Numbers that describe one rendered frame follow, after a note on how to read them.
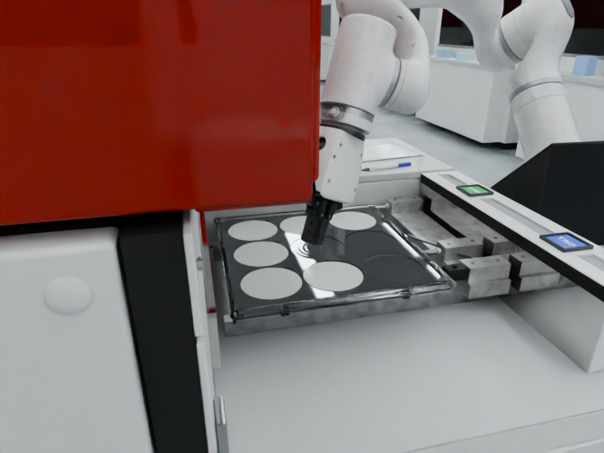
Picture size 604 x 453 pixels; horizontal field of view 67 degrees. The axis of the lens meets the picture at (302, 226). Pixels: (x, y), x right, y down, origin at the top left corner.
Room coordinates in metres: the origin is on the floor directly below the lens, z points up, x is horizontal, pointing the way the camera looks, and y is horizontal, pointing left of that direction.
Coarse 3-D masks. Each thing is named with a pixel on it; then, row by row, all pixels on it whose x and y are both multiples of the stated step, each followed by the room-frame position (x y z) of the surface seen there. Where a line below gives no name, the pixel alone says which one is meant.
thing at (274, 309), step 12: (408, 288) 0.63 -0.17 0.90; (420, 288) 0.63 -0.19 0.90; (432, 288) 0.63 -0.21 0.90; (444, 288) 0.64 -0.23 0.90; (312, 300) 0.59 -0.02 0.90; (324, 300) 0.59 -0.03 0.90; (336, 300) 0.60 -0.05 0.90; (348, 300) 0.60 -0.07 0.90; (360, 300) 0.60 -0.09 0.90; (372, 300) 0.61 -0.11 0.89; (240, 312) 0.56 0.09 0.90; (252, 312) 0.56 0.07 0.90; (264, 312) 0.57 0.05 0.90; (276, 312) 0.57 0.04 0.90; (288, 312) 0.58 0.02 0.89
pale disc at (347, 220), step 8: (336, 216) 0.94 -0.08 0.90; (344, 216) 0.94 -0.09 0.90; (352, 216) 0.94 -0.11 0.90; (360, 216) 0.94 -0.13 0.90; (368, 216) 0.94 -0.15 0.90; (336, 224) 0.89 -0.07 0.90; (344, 224) 0.89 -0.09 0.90; (352, 224) 0.89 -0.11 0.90; (360, 224) 0.89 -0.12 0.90; (368, 224) 0.89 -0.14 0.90
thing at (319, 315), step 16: (352, 304) 0.66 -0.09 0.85; (368, 304) 0.67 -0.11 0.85; (384, 304) 0.68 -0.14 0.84; (400, 304) 0.68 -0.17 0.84; (416, 304) 0.69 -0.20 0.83; (432, 304) 0.70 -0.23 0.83; (448, 304) 0.70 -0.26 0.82; (224, 320) 0.62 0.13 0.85; (240, 320) 0.62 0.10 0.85; (256, 320) 0.62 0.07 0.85; (272, 320) 0.63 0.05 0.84; (288, 320) 0.63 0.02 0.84; (304, 320) 0.64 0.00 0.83; (320, 320) 0.65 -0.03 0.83; (336, 320) 0.65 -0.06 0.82
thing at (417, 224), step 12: (396, 216) 0.98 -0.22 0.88; (408, 216) 0.98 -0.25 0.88; (420, 216) 0.98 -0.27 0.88; (408, 228) 0.91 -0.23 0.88; (420, 228) 0.91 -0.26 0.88; (432, 228) 0.91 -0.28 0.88; (444, 228) 0.91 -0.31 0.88; (432, 240) 0.85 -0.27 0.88; (444, 264) 0.76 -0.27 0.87; (468, 288) 0.68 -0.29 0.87; (480, 288) 0.68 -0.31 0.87; (492, 288) 0.68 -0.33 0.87; (504, 288) 0.69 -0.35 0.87
